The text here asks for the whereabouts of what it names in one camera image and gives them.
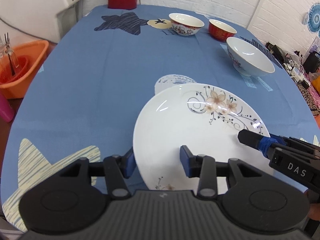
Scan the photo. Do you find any white floral plate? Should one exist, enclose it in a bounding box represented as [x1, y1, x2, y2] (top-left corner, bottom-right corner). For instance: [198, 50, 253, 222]
[133, 83, 272, 191]

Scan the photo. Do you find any large white bowl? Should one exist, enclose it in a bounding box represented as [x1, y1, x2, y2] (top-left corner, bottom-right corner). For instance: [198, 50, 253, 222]
[226, 37, 275, 77]

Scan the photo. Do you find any red gold bowl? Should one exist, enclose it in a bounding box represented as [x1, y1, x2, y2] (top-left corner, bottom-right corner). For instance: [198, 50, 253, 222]
[208, 19, 237, 42]

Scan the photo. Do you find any floral red rim bowl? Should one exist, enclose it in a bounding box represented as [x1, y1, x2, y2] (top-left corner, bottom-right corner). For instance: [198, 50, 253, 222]
[169, 13, 204, 36]

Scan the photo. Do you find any right hand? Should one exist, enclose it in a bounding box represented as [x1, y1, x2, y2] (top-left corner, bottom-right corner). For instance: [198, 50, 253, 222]
[303, 188, 320, 233]

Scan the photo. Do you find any blue patterned tablecloth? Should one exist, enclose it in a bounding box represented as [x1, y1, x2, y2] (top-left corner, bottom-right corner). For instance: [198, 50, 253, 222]
[1, 5, 319, 231]

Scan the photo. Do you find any pink plastic cup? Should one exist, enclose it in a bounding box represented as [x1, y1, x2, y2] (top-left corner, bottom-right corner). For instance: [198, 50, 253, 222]
[0, 94, 15, 123]

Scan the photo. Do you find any blue paper fan decoration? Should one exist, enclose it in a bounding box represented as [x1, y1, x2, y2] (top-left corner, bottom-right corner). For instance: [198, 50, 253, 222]
[302, 2, 320, 36]

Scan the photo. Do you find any orange plastic basin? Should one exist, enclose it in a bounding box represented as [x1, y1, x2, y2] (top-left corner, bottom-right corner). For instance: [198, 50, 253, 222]
[1, 40, 49, 99]

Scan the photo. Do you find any glass reed diffuser bottle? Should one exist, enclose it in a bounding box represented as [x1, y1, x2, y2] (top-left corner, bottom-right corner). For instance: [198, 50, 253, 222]
[1, 33, 20, 77]

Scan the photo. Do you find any white appliance with screen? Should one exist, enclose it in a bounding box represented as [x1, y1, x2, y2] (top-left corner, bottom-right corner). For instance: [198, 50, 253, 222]
[1, 0, 82, 44]

